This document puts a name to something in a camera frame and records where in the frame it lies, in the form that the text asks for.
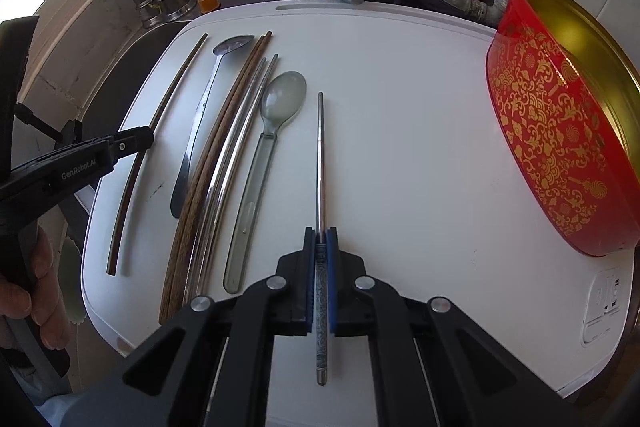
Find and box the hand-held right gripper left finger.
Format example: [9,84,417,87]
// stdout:
[65,227,317,427]

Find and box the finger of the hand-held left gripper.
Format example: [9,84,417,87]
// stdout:
[107,126,155,160]

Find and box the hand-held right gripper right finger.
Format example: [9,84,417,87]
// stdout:
[324,227,586,427]

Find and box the dark wooden chopstick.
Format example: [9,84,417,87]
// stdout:
[106,33,209,277]

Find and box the plain metal chopstick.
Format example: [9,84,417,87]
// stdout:
[192,53,279,303]
[182,57,267,305]

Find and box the brown wooden chopstick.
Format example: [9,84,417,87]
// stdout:
[167,31,274,314]
[159,35,267,325]

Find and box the patterned handle metal chopstick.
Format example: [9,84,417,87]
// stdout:
[312,91,331,387]

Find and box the red gold patterned tin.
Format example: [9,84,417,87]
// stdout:
[486,0,640,258]

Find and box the person's left hand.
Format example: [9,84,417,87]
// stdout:
[0,227,72,349]

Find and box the metal spoon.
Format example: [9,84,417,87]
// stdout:
[169,34,256,219]

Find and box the translucent grey plastic spoon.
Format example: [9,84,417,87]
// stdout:
[222,70,307,295]

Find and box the white cutting board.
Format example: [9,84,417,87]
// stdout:
[80,0,638,403]

